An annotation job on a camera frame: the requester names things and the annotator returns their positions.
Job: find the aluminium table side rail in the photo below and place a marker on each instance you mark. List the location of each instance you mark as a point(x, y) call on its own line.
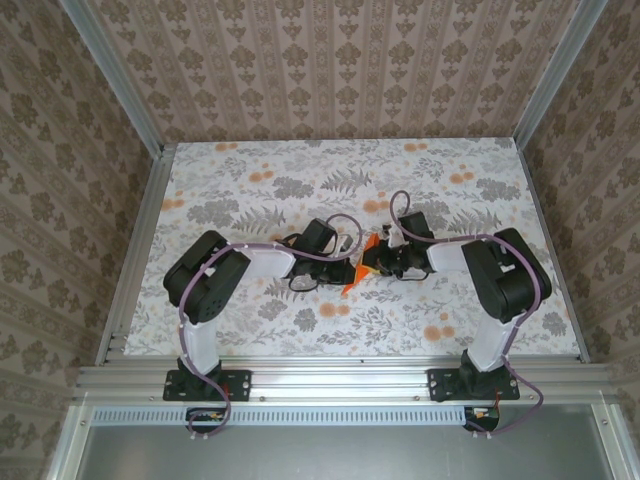
point(137, 250)
point(555, 215)

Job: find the grey sheet metal panel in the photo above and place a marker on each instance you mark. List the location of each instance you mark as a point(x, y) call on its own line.
point(340, 450)

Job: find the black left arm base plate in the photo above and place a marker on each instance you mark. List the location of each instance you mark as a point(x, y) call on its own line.
point(240, 385)

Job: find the orange cloth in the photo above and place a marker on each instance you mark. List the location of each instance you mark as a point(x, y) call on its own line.
point(371, 245)

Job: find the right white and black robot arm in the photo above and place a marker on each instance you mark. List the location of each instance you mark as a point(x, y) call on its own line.
point(492, 345)

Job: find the white plastic bracket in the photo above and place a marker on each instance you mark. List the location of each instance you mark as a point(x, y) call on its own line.
point(389, 234)

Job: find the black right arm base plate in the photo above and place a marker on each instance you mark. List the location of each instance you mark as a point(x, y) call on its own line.
point(442, 385)

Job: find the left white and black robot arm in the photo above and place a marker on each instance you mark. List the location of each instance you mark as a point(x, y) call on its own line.
point(200, 345)

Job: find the floral table cover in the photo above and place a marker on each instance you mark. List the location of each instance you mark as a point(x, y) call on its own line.
point(350, 330)

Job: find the aluminium cross rail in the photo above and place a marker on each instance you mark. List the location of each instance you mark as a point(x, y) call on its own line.
point(340, 380)

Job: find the aluminium frame post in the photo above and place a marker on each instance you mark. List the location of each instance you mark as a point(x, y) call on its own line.
point(115, 75)
point(555, 75)

